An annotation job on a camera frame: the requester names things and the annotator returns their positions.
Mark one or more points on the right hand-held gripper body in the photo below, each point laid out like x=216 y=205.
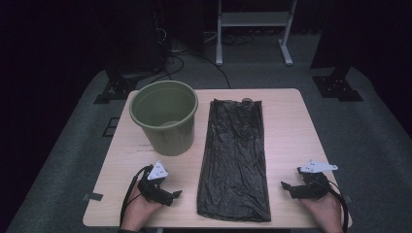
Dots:
x=311 y=189

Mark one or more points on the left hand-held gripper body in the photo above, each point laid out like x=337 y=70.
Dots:
x=152 y=191

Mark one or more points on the black plastic trash bag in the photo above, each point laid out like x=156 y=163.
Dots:
x=234 y=161

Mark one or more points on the green plastic bin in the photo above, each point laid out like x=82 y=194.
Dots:
x=163 y=113

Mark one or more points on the person's left hand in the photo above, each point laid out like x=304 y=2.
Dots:
x=139 y=210

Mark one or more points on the person's right hand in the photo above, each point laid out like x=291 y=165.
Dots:
x=324 y=212

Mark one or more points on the grey tape strip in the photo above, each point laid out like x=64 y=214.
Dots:
x=347 y=199
x=93 y=196

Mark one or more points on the black stand base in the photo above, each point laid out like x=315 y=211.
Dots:
x=336 y=87
x=118 y=87

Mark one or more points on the dark equipment cabinet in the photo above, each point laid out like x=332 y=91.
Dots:
x=136 y=35

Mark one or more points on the white metal stand frame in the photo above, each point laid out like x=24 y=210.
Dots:
x=252 y=18

